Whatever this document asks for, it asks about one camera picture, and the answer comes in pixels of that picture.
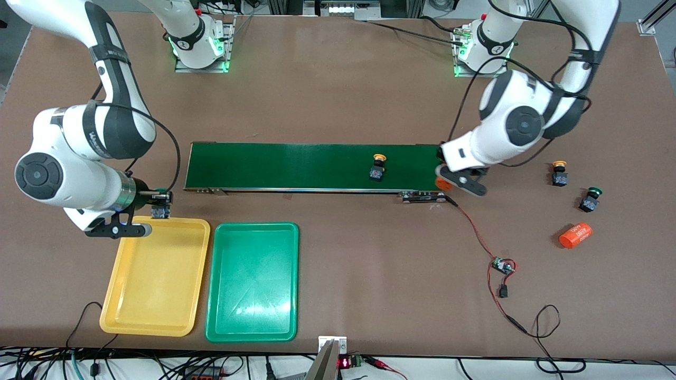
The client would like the green mushroom push button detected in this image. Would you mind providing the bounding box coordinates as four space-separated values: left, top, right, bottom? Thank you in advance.
152 187 173 220
578 186 604 213

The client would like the yellow plastic tray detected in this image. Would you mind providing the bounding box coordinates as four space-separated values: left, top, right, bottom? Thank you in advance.
99 215 211 337

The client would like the green plastic tray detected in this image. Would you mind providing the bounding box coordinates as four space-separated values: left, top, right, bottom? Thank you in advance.
205 222 299 343

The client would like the green conveyor belt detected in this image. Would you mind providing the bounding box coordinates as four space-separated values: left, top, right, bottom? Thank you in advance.
183 141 447 204

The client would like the aluminium equipment rack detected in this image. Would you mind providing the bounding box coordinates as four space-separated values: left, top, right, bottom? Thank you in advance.
267 0 423 21

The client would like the red terminal block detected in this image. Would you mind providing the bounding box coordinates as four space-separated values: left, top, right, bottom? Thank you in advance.
182 367 228 380

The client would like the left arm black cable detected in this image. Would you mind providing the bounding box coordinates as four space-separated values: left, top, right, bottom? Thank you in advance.
446 0 592 169

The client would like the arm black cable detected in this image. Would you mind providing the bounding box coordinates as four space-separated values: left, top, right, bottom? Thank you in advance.
91 79 183 195
446 0 592 169

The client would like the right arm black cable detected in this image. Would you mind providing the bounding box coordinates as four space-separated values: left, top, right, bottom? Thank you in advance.
91 79 183 195

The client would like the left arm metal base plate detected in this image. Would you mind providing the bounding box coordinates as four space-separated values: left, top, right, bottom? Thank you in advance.
453 26 510 79

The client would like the thin black cable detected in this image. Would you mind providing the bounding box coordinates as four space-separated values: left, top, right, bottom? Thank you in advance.
66 301 119 350

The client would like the black base power cable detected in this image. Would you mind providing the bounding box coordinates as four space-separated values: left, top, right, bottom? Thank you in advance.
364 16 465 47

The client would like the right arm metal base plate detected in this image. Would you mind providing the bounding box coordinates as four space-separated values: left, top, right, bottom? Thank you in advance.
174 16 236 73

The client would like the tangled cable bundle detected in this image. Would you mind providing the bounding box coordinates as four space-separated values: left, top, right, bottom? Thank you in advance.
0 346 317 380

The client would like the looped black cable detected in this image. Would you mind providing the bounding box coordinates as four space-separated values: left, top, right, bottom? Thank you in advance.
520 305 587 374

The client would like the red probe wire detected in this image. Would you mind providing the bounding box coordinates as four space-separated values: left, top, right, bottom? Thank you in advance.
364 356 407 380

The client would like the grey metal camera bracket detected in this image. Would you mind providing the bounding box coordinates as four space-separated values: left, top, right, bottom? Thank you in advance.
304 336 348 380

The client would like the aluminium corner post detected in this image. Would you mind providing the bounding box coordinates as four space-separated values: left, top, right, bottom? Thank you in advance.
636 0 676 36

